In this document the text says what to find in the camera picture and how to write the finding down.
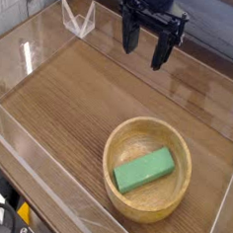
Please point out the brown wooden bowl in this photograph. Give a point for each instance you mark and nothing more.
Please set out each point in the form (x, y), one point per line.
(132, 139)

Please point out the green rectangular block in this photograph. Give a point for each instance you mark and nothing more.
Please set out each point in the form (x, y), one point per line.
(143, 170)

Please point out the yellow label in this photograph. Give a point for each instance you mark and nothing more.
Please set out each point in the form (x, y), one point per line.
(24, 212)

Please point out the clear acrylic tray wall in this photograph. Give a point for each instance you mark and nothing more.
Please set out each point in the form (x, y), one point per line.
(37, 148)

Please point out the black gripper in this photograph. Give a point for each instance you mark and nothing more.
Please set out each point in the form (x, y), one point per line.
(163, 16)

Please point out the clear acrylic corner bracket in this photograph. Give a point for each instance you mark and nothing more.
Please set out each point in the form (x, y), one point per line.
(78, 25)

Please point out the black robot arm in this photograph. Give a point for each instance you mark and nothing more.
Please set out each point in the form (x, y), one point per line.
(163, 17)

